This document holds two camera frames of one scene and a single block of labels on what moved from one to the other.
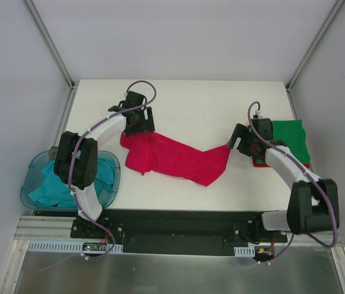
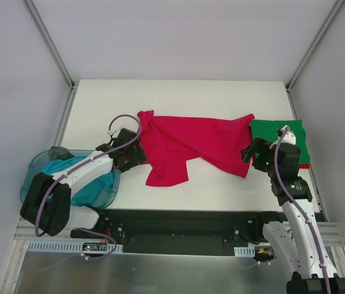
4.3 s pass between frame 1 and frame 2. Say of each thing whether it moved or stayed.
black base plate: stayed
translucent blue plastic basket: stayed
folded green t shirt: stayed
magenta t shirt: moved
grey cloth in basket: stayed
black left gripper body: moved
